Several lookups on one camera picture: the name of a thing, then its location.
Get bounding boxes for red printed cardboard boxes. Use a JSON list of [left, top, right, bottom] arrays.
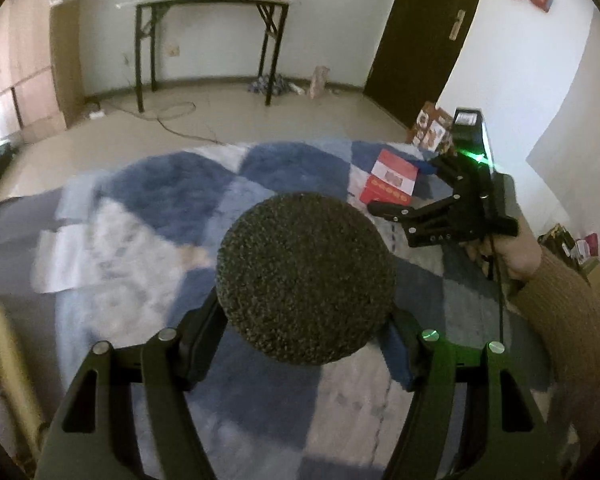
[[407, 101, 456, 153]]

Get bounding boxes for black folding table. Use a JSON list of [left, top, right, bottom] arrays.
[[116, 0, 296, 113]]

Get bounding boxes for red and white carton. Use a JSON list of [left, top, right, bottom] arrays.
[[358, 148, 421, 206]]

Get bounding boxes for checked cloth heap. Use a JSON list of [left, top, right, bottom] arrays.
[[247, 74, 291, 96]]

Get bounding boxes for wooden wardrobe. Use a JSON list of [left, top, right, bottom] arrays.
[[0, 0, 86, 146]]

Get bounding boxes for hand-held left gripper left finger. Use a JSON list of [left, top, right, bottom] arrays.
[[35, 287, 228, 480]]

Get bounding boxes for person's right forearm brown sleeve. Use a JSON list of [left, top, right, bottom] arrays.
[[515, 247, 600, 446]]

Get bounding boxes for grey bedsheet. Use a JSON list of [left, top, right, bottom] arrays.
[[0, 187, 81, 411]]

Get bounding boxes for person's right hand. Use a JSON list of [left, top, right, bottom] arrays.
[[462, 180, 546, 283]]

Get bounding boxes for colourful packages pile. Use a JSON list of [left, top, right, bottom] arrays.
[[540, 222, 600, 291]]

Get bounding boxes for cream plastic basin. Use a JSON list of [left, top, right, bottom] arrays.
[[0, 287, 48, 461]]

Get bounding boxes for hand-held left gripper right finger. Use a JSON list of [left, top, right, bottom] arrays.
[[380, 307, 566, 480]]

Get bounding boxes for black floor cable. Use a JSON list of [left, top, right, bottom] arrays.
[[97, 100, 226, 145]]

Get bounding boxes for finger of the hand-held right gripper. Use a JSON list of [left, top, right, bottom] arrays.
[[426, 154, 473, 196], [367, 192, 463, 226]]

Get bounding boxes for blue checkered plush blanket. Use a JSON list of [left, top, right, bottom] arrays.
[[35, 139, 581, 480]]

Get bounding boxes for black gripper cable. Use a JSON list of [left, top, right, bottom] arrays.
[[485, 230, 511, 356]]

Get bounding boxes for dark door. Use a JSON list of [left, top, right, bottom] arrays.
[[362, 0, 491, 128]]

